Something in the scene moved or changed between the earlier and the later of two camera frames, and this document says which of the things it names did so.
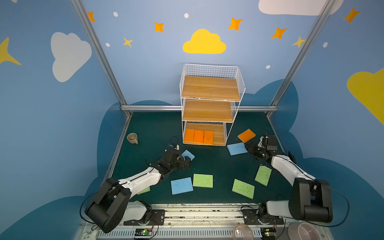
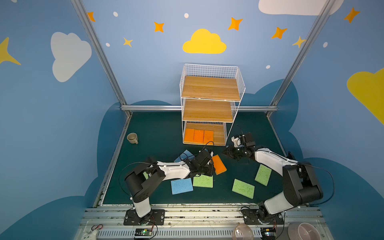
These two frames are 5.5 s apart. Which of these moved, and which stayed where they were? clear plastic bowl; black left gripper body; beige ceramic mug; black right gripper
Moved: black right gripper; black left gripper body
Stayed: clear plastic bowl; beige ceramic mug
